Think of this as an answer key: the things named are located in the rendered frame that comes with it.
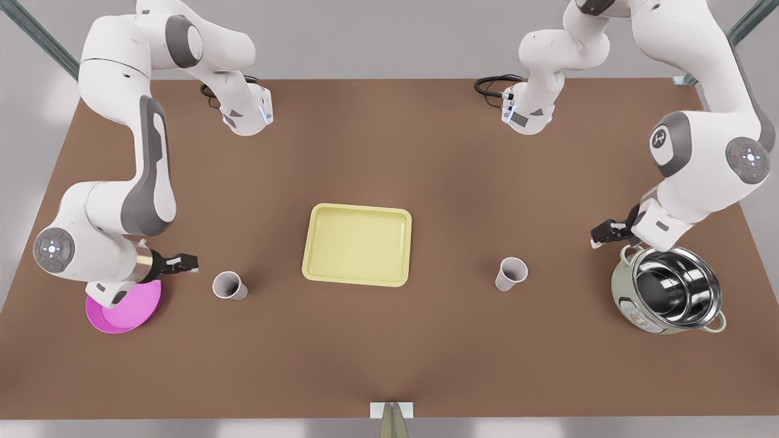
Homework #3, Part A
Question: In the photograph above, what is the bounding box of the silver frame post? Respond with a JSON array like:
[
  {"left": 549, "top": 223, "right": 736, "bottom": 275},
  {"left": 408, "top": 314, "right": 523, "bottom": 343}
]
[
  {"left": 0, "top": 0, "right": 81, "bottom": 81},
  {"left": 370, "top": 401, "right": 414, "bottom": 438},
  {"left": 672, "top": 0, "right": 779, "bottom": 86}
]

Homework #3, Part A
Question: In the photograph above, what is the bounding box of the pale green steel pot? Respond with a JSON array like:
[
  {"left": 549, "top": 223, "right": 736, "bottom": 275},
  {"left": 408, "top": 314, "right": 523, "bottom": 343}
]
[{"left": 611, "top": 245, "right": 727, "bottom": 335}]

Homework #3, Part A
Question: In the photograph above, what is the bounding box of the pink round plate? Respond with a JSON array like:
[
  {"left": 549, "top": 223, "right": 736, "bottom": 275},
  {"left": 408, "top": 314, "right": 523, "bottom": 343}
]
[{"left": 85, "top": 279, "right": 162, "bottom": 334}]

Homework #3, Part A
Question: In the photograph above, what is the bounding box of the white IKEA cup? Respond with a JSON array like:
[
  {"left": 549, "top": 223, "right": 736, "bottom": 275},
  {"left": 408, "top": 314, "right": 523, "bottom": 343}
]
[
  {"left": 212, "top": 271, "right": 248, "bottom": 301},
  {"left": 495, "top": 257, "right": 528, "bottom": 292}
]

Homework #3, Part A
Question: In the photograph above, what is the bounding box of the black cable loop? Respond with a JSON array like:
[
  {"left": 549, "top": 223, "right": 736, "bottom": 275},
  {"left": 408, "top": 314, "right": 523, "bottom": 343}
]
[
  {"left": 474, "top": 75, "right": 528, "bottom": 105},
  {"left": 200, "top": 75, "right": 260, "bottom": 111}
]

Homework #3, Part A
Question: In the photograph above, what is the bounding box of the yellow rectangular tray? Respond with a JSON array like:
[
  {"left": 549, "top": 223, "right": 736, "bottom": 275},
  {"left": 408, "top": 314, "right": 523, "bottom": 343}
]
[{"left": 302, "top": 203, "right": 413, "bottom": 288}]

